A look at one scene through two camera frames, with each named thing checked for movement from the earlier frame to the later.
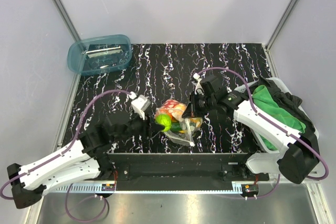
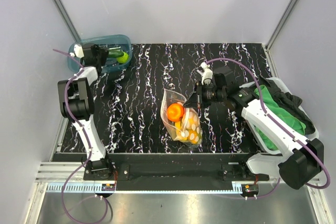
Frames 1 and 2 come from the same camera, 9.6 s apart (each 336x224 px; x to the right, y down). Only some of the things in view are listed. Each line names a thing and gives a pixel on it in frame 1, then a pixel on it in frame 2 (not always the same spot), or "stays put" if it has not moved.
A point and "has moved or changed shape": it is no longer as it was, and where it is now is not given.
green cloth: [263, 99] stays put
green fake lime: [165, 119] -> [123, 59]
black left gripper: [149, 128] -> [104, 53]
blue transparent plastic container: [100, 54] stays put
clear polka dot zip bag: [168, 116] has moved or changed shape
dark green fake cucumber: [175, 127] -> [115, 53]
